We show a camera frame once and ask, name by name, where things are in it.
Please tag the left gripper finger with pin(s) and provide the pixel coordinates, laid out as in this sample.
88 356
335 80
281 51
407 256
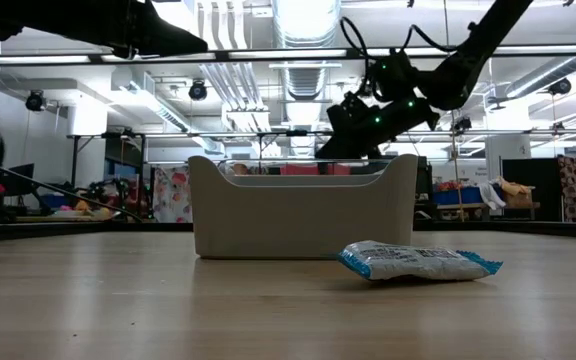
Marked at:
165 40

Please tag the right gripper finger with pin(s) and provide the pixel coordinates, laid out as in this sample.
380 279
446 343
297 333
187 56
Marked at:
353 140

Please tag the white blue Hershey's candy bar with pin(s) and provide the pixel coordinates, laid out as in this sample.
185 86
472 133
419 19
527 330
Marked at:
418 262

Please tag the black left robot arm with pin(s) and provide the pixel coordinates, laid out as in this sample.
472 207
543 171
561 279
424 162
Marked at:
3 17

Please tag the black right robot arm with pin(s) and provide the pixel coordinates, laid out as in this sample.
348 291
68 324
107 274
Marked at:
468 65

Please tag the background black robot arm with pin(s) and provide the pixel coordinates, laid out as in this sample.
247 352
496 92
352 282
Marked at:
133 200

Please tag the black ceiling spotlight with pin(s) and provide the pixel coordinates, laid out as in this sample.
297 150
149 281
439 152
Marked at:
462 124
560 86
198 90
34 100

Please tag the red cloth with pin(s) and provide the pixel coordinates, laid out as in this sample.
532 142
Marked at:
298 170

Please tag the blue storage bin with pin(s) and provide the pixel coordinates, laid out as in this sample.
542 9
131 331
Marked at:
455 196

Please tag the beige plastic basket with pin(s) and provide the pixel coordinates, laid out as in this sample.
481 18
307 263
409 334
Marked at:
298 220

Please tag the overhead light bar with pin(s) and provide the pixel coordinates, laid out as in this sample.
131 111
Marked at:
268 53

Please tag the wooden bench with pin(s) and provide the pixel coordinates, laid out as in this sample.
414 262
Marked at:
468 205

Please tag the white pillar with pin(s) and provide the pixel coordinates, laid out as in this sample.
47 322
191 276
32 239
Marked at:
508 155

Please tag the white cloth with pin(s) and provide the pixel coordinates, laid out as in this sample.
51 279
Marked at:
490 195

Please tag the cardboard box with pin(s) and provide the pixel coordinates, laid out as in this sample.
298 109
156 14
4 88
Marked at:
518 197

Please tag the floral patterned cloth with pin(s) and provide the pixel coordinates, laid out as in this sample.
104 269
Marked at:
173 195

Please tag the black slanted rod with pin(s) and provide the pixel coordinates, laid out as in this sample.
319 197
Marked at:
68 192

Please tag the black computer monitor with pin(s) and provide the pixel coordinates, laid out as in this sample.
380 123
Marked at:
20 181

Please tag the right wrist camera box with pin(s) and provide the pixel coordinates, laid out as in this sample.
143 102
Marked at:
353 105

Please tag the silver ceiling air duct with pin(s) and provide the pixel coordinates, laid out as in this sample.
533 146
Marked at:
305 20

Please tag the black table edge rail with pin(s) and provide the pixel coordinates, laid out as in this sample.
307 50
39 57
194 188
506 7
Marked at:
168 226

